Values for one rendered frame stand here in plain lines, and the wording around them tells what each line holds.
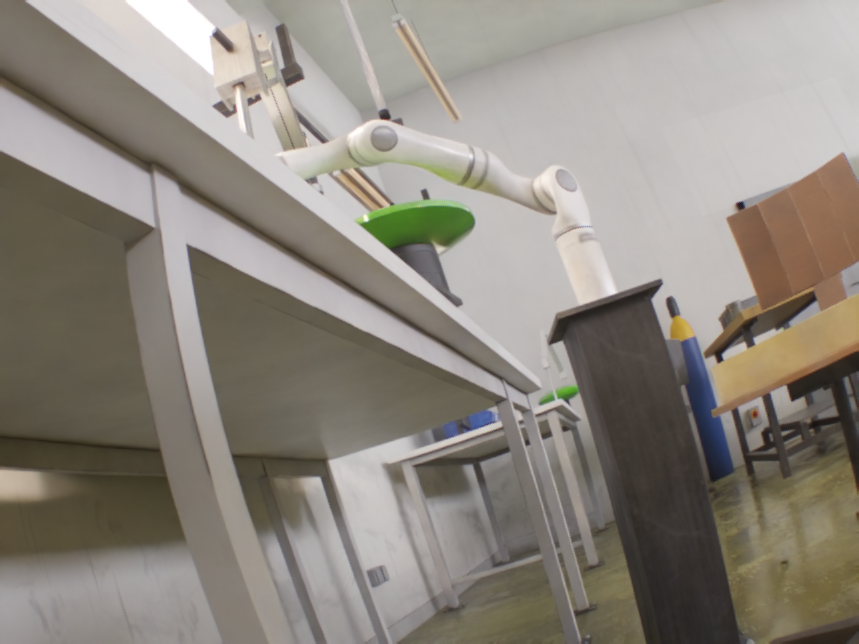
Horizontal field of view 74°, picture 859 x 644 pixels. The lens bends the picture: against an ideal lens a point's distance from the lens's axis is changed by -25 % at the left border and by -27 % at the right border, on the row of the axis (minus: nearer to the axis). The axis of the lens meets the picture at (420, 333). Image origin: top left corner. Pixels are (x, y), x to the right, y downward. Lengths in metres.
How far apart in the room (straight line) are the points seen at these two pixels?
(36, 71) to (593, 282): 1.26
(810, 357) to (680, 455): 0.56
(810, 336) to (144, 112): 0.82
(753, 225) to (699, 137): 5.15
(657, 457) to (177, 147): 1.12
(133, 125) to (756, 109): 6.52
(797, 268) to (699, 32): 5.92
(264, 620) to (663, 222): 5.87
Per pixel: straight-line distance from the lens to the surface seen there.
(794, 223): 1.41
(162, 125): 0.54
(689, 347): 5.67
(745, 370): 1.00
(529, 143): 6.49
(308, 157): 1.39
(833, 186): 1.39
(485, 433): 3.72
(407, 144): 1.42
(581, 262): 1.52
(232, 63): 0.89
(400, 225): 1.27
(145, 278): 0.55
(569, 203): 1.56
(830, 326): 0.96
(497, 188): 1.53
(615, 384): 1.43
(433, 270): 1.32
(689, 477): 1.45
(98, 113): 0.51
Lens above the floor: 0.56
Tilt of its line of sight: 14 degrees up
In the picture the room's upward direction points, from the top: 17 degrees counter-clockwise
